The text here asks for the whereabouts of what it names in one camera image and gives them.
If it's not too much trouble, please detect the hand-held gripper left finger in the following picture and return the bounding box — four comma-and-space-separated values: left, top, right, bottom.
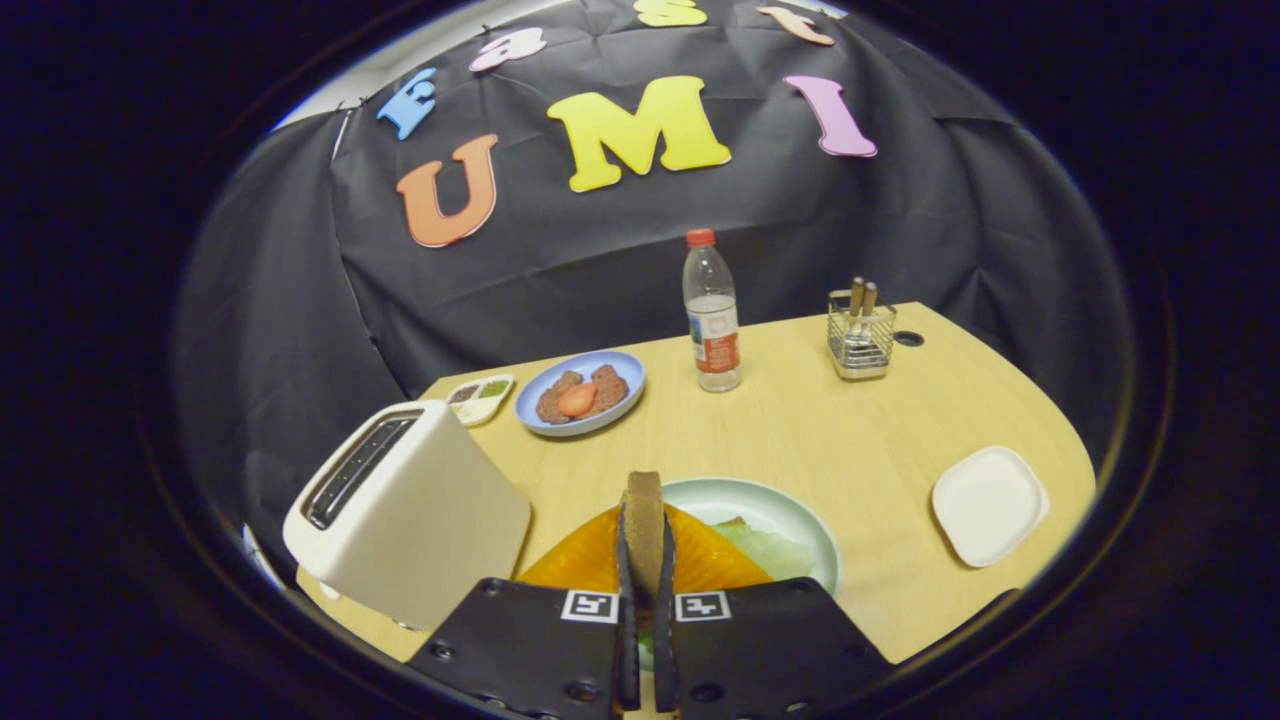
408, 505, 641, 719

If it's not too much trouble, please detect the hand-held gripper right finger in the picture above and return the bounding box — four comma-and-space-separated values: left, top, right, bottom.
655, 503, 893, 719

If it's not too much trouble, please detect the brown toast bread slice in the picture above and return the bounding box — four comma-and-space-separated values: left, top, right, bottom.
622, 471, 666, 601

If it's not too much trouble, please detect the green lettuce leaf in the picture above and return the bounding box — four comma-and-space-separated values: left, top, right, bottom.
712, 520, 816, 583

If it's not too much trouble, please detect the pale green round plate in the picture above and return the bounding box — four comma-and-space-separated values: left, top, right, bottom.
660, 477, 842, 598

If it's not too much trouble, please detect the cream white toaster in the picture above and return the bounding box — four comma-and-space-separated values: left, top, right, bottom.
283, 400, 532, 633

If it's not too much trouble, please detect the brown meat patty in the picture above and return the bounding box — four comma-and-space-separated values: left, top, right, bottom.
535, 371, 583, 425
590, 364, 630, 413

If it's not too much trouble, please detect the blue round plate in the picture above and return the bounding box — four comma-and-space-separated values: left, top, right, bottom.
514, 350, 646, 438

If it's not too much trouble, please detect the white divided seasoning dish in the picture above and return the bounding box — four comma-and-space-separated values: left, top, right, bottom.
447, 374, 516, 428

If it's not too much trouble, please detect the clear red-capped water bottle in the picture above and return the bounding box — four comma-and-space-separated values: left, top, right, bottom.
682, 228, 743, 393

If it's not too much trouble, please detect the white square plate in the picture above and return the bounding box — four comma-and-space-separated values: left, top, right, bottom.
931, 446, 1051, 569

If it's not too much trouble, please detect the metal wire utensil holder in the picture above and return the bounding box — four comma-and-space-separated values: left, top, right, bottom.
827, 290, 898, 380

